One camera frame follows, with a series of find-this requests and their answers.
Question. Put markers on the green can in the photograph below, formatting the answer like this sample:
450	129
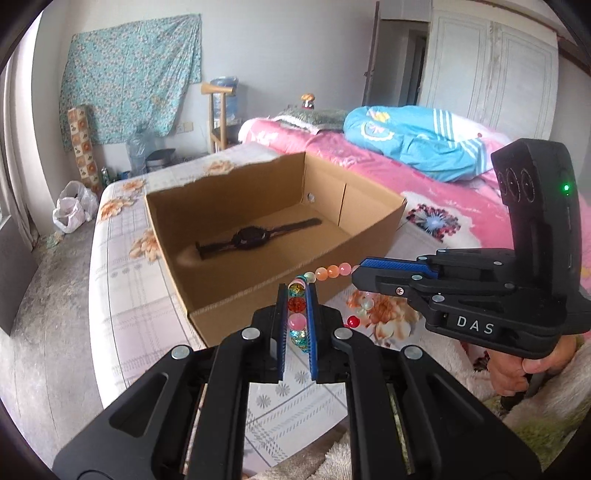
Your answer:
105	175

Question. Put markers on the brown cardboard box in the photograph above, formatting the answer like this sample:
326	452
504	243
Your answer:
231	295

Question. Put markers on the brown door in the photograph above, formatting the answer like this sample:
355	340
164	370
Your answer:
373	46

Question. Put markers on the black wristwatch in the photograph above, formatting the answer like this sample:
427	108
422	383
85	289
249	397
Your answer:
249	237

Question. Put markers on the white plastic bag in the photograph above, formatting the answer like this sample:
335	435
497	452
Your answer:
69	212

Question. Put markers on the teal floral wall cloth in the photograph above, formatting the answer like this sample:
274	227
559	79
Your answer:
129	78

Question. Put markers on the metal trash can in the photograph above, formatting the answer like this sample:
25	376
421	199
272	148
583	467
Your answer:
161	159

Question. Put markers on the blue striped quilt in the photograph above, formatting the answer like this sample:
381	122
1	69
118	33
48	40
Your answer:
415	138

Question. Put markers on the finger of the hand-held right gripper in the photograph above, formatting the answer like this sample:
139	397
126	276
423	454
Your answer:
397	266
383	282

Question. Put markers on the pink floral blanket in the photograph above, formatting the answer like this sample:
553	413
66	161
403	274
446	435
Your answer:
360	152

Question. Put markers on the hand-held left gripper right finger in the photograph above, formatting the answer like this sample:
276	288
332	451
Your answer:
314	332

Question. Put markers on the grey green lace pillow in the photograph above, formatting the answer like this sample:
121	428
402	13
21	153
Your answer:
323	119

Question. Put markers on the white wardrobe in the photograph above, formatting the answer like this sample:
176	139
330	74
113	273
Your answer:
485	69

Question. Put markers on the wooden crutch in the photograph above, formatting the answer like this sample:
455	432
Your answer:
213	120

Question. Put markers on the pale curtain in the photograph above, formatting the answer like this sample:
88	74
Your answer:
18	138

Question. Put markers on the wall socket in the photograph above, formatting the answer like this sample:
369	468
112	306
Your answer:
184	126

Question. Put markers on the clear large plastic bottle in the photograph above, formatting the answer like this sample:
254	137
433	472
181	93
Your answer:
138	152

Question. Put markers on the mushroom figurine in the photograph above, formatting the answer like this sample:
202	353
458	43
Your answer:
308	100

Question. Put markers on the person's right hand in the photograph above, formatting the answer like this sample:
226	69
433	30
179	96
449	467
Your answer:
508	374

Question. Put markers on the blue water jug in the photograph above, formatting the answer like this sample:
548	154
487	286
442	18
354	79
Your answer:
228	104

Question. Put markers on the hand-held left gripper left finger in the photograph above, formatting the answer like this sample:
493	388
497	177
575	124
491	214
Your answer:
280	332

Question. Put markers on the small patterned box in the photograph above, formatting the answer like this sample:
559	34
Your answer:
83	147

